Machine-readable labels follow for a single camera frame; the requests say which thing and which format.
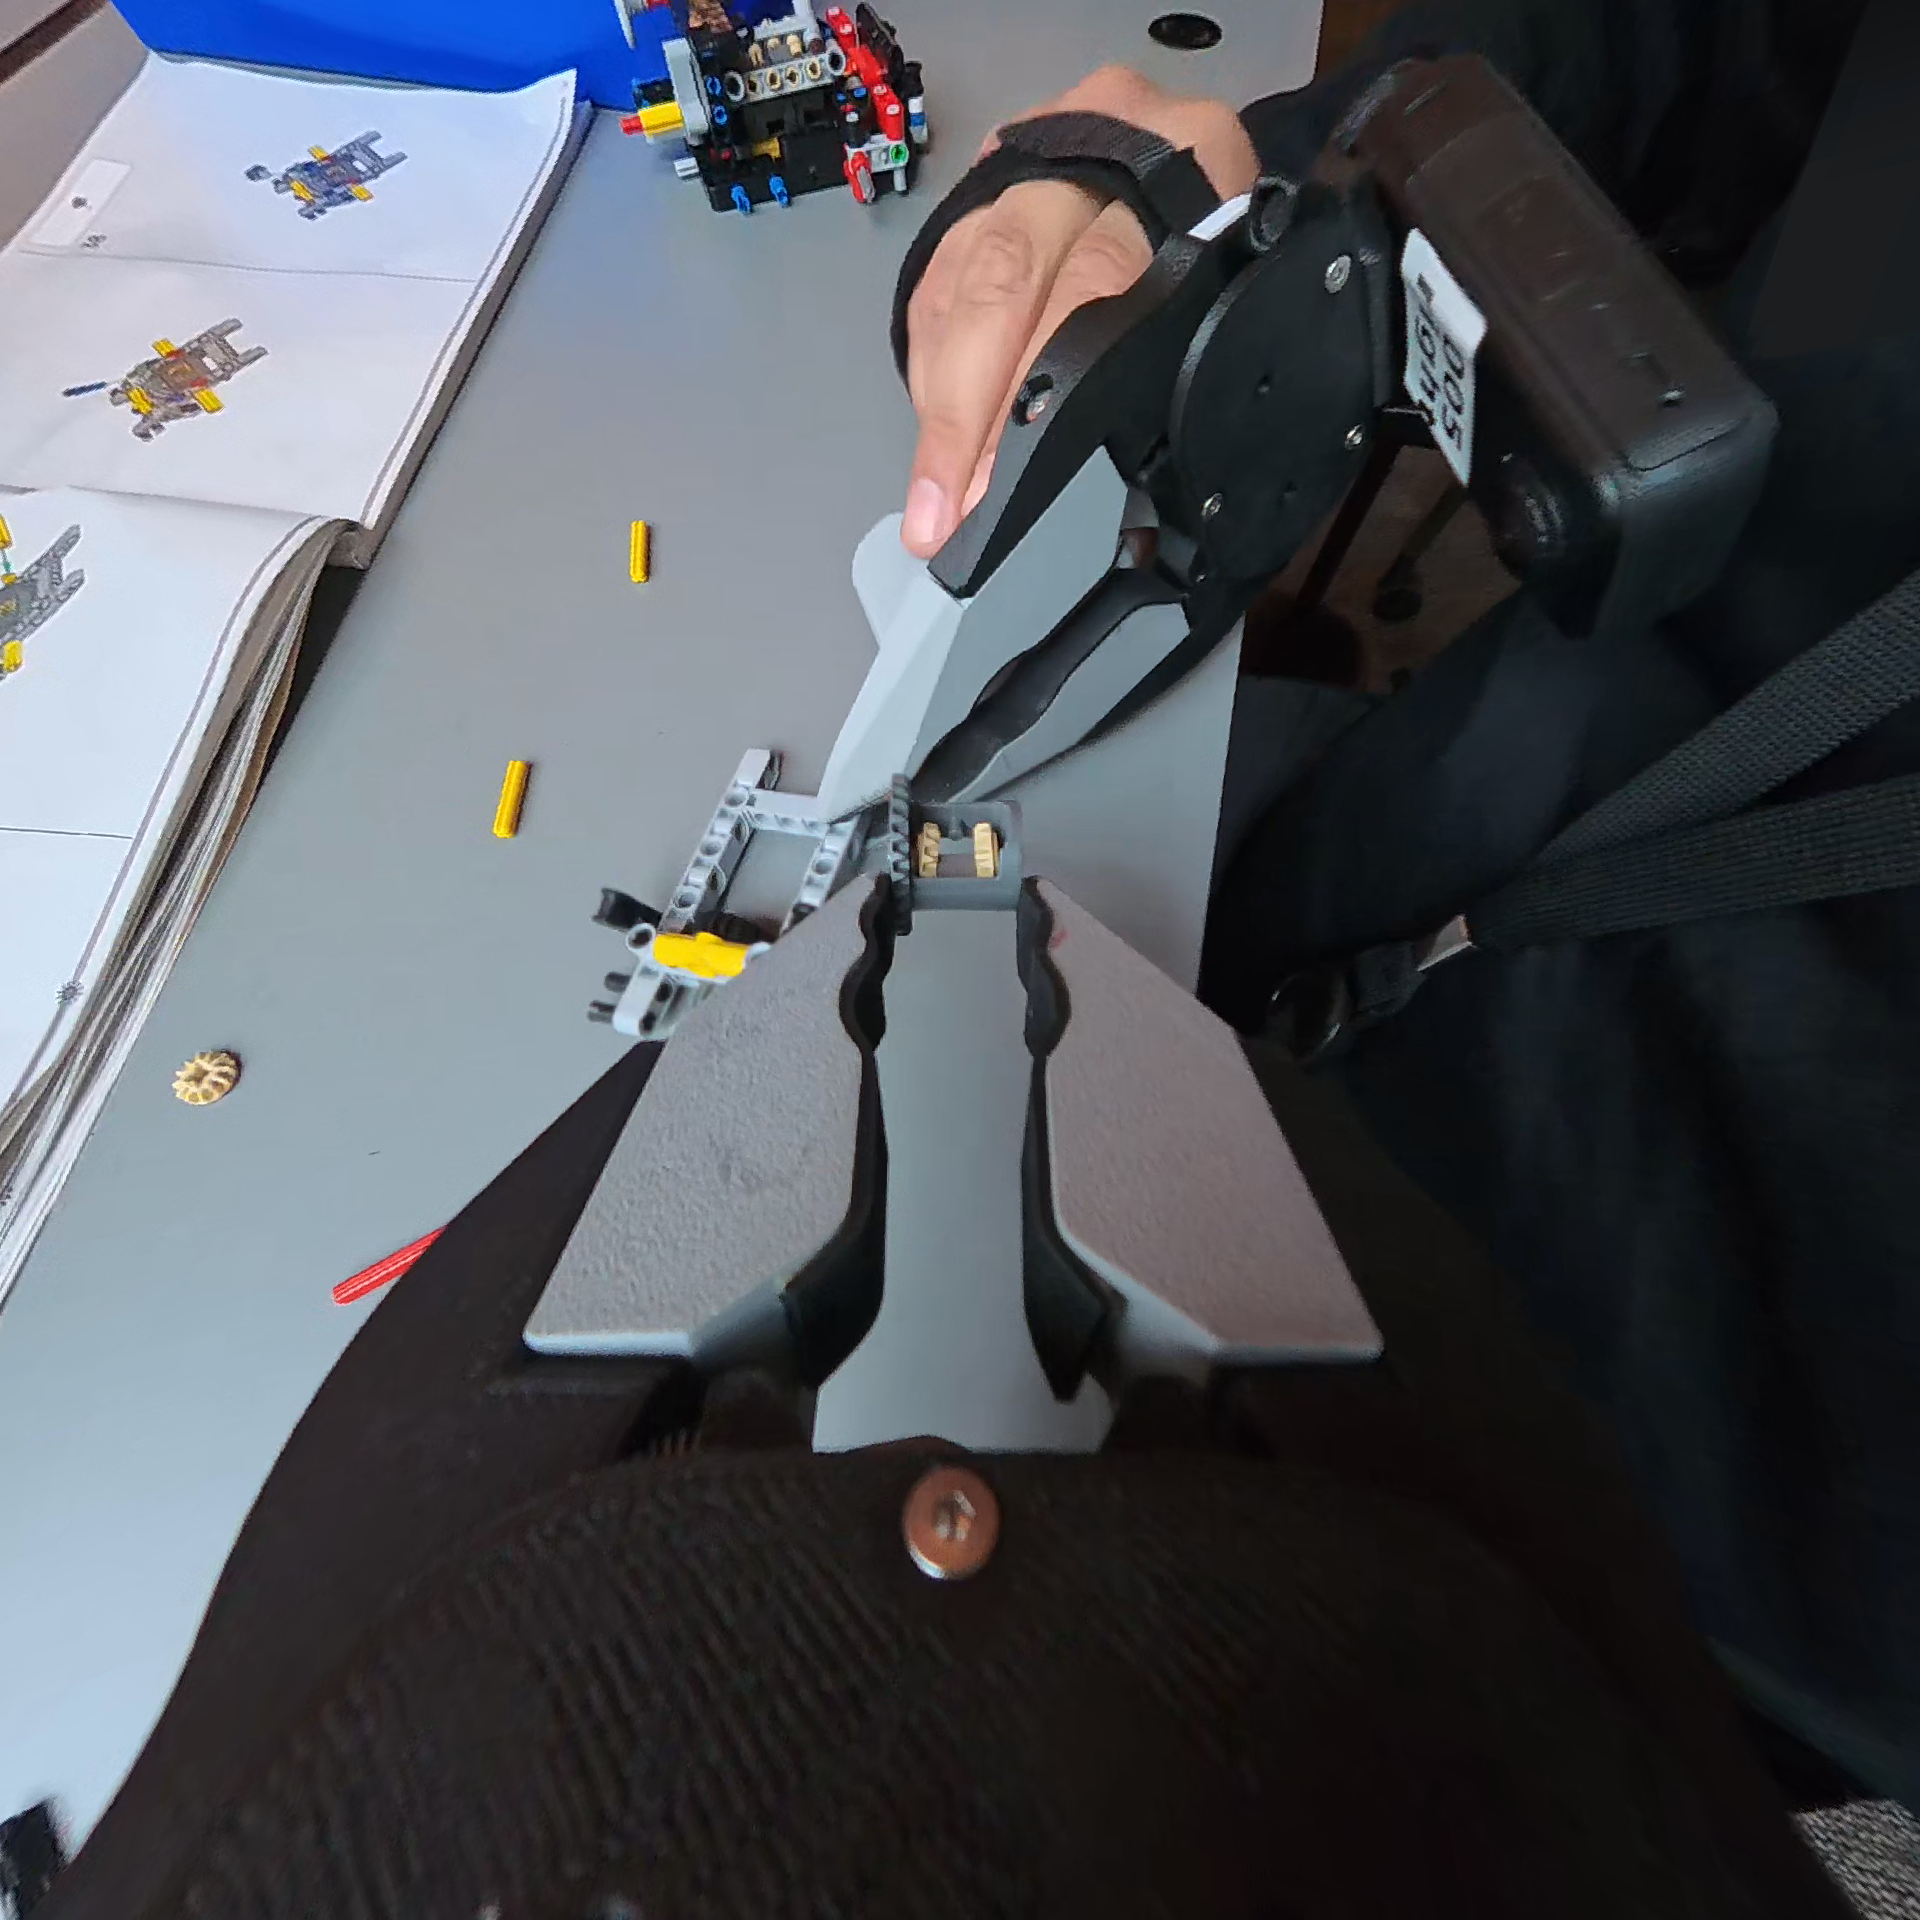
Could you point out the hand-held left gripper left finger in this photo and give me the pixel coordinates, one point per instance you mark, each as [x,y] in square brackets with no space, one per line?
[706,1171]

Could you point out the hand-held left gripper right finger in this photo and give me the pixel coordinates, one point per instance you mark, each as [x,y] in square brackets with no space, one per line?
[1202,1185]

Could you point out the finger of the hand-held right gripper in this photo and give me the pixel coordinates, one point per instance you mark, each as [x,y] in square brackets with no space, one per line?
[1080,721]
[916,675]

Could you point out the small tan bevel gear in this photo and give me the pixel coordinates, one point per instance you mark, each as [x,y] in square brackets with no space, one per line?
[986,851]

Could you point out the grey beam frame assembly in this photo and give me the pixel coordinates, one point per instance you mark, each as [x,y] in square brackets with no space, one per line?
[804,818]

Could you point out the grey toy differential gear assembly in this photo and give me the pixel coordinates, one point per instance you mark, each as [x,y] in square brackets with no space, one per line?
[968,897]

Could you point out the large tan bevel gear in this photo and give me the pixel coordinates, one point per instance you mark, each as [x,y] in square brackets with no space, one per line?
[222,1094]

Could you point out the person's right hand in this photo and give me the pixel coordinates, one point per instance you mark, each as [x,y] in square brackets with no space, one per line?
[991,299]

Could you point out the red toy axle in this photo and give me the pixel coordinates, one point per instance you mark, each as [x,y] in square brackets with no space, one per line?
[388,1264]

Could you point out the multicoloured toy chassis assembly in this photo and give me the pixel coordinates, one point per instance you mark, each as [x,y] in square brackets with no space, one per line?
[781,142]

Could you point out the building instruction booklet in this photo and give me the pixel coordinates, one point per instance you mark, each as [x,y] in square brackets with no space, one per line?
[376,345]

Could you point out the blue plastic bin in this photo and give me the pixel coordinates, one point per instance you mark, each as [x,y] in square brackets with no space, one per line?
[376,36]

